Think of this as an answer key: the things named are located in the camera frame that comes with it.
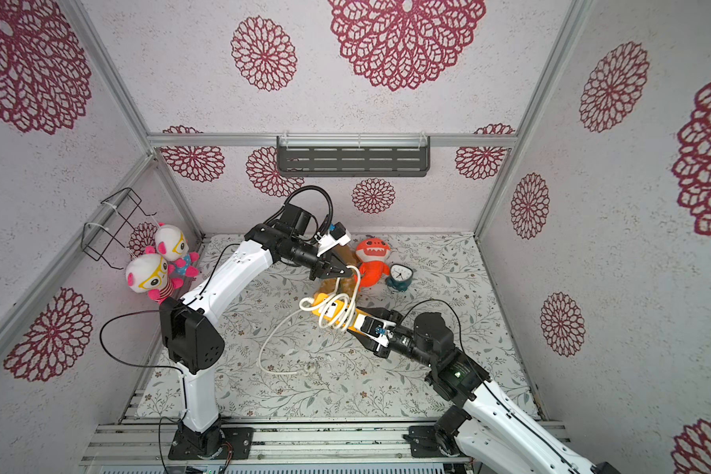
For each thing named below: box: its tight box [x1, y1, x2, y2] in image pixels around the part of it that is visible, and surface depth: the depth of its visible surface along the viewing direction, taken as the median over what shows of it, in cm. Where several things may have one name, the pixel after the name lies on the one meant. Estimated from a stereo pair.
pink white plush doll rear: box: [144, 222, 201, 278], surface depth 96 cm
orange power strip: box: [312, 293, 367, 335], surface depth 63 cm
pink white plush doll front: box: [125, 253, 184, 304], surface depth 87 cm
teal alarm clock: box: [386, 262, 414, 292], surface depth 105 cm
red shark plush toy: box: [355, 237, 392, 289], surface depth 108 cm
